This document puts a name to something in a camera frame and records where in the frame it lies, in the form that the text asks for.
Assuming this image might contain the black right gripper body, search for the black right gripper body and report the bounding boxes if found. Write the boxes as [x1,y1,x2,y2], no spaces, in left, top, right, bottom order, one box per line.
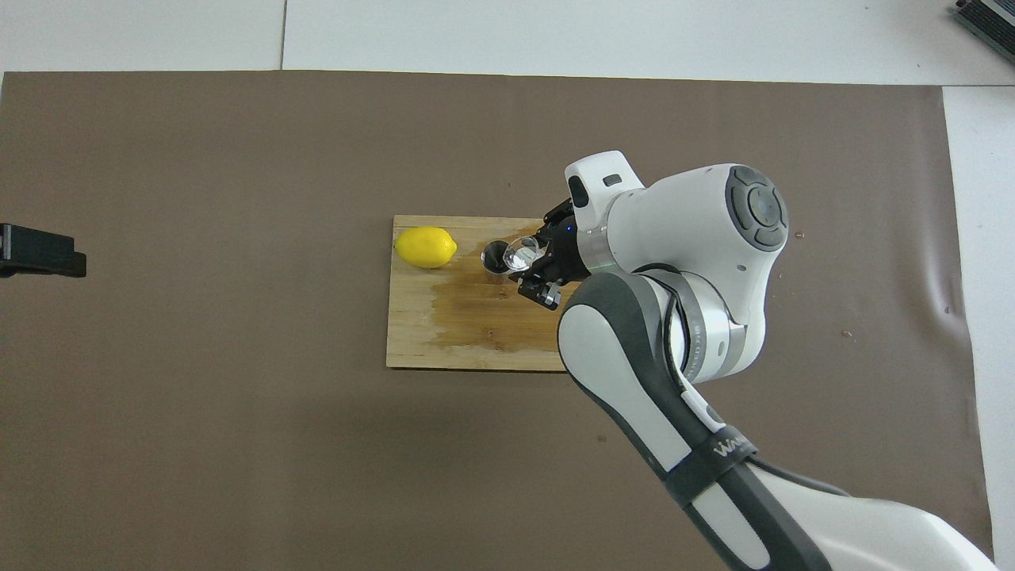
[538,214,592,288]

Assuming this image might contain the small clear glass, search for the small clear glass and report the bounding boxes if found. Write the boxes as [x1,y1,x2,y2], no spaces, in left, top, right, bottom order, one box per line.
[502,236,550,276]

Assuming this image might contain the steel double jigger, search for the steel double jigger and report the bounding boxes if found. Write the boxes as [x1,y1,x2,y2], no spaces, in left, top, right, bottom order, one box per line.
[481,240,520,284]

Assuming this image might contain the yellow lemon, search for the yellow lemon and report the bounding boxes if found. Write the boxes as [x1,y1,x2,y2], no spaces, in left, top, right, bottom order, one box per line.
[394,226,458,270]

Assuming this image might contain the brown paper table mat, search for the brown paper table mat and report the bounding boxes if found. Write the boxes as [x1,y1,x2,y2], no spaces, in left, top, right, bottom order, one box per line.
[0,70,996,571]

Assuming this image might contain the grey finned metal device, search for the grey finned metal device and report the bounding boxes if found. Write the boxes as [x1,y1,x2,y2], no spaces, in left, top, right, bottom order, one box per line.
[954,0,1015,66]

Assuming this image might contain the wooden cutting board, metal handle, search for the wooden cutting board, metal handle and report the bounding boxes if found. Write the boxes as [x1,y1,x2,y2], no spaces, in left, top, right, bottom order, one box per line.
[386,215,584,373]

